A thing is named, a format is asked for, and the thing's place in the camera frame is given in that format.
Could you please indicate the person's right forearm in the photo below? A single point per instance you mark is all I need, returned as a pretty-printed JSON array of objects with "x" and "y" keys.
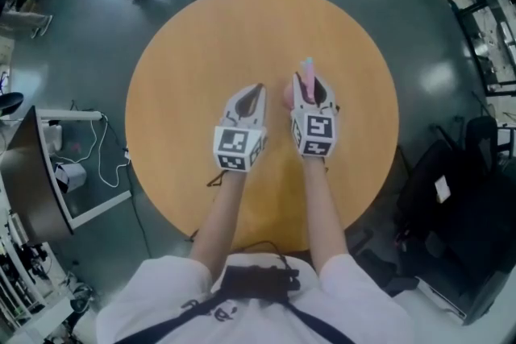
[{"x": 324, "y": 213}]

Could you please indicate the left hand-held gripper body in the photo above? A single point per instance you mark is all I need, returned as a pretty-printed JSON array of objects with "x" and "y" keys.
[{"x": 231, "y": 141}]

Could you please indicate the cluttered workbench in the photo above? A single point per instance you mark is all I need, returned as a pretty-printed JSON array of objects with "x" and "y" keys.
[{"x": 489, "y": 12}]

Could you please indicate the person's white shirt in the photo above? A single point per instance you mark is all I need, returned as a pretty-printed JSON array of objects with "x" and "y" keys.
[{"x": 161, "y": 302}]

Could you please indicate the black office chair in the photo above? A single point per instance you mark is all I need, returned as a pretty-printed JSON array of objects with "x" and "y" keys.
[{"x": 443, "y": 193}]

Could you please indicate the black chair seat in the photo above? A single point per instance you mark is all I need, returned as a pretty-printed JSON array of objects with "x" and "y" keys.
[{"x": 10, "y": 102}]

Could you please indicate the white power strip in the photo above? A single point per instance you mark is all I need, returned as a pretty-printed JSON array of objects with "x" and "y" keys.
[{"x": 72, "y": 115}]

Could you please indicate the small white box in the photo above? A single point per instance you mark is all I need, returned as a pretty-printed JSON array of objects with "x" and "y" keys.
[{"x": 71, "y": 175}]

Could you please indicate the brown desk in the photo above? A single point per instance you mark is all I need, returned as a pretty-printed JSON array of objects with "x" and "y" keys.
[{"x": 32, "y": 181}]

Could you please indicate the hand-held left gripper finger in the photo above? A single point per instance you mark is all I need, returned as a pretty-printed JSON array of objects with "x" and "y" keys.
[
  {"x": 234, "y": 100},
  {"x": 263, "y": 109}
]

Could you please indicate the person's left forearm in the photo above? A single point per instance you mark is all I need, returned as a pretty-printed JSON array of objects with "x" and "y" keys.
[{"x": 217, "y": 221}]

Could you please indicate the black chest harness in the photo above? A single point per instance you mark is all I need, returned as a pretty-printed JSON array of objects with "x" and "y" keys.
[{"x": 254, "y": 282}]

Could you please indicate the pink spray bottle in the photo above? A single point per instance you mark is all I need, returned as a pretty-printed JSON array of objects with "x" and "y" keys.
[{"x": 309, "y": 72}]

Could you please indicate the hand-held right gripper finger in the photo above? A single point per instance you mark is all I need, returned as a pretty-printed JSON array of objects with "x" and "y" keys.
[
  {"x": 327, "y": 94},
  {"x": 298, "y": 92}
]

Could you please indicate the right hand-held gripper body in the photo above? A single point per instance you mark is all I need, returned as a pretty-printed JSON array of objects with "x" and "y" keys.
[{"x": 318, "y": 129}]

